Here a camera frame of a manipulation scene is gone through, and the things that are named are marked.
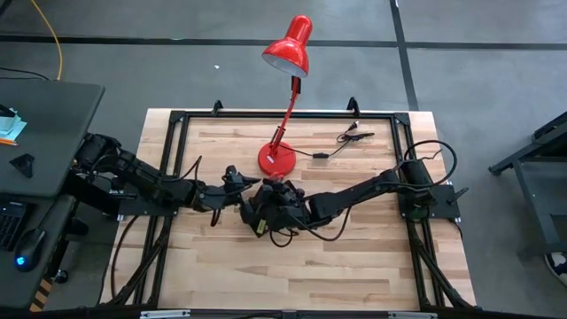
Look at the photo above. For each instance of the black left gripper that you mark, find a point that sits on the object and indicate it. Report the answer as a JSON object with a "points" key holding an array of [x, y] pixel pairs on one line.
{"points": [[232, 181]]}

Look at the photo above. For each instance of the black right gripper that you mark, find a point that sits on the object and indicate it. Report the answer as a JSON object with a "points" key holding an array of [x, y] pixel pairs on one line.
{"points": [[288, 199]]}

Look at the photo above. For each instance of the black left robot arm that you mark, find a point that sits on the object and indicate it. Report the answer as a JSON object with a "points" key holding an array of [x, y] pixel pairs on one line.
{"points": [[146, 181]]}

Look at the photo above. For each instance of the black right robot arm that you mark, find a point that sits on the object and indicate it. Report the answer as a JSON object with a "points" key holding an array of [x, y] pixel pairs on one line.
{"points": [[354, 195]]}

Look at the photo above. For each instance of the red desk lamp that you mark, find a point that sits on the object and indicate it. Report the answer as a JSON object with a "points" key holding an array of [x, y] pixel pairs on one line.
{"points": [[288, 53]]}

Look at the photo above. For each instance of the dark grey side desk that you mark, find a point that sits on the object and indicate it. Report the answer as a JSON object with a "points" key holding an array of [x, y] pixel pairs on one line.
{"points": [[53, 115]]}

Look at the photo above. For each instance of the black triangular plastic part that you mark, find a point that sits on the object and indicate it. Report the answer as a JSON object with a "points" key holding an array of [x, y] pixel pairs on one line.
{"points": [[23, 165]]}

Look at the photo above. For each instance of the black computer mouse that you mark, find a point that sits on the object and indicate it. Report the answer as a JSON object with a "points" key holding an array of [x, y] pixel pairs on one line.
{"points": [[28, 248]]}

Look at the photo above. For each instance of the black keyboard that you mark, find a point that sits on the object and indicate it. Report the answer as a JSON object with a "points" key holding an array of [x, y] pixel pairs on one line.
{"points": [[9, 223]]}

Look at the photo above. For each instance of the orange pencil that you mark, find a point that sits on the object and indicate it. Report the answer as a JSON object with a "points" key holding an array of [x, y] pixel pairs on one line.
{"points": [[9, 142]]}

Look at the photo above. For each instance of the stack of pale papers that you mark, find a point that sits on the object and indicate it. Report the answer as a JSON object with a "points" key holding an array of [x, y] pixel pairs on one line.
{"points": [[11, 128]]}

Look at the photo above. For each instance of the black metal cart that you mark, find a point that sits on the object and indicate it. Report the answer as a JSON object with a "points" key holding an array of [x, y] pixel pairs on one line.
{"points": [[531, 148]]}

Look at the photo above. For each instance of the person's shoe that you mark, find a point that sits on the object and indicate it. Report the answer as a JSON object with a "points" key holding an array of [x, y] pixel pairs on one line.
{"points": [[558, 266]]}

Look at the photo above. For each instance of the black metal table frame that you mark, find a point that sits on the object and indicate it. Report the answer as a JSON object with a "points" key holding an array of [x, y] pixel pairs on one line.
{"points": [[288, 114]]}

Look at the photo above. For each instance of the silver metal bracket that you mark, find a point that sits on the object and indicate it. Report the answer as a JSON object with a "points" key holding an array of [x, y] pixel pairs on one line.
{"points": [[164, 314], [412, 315]]}

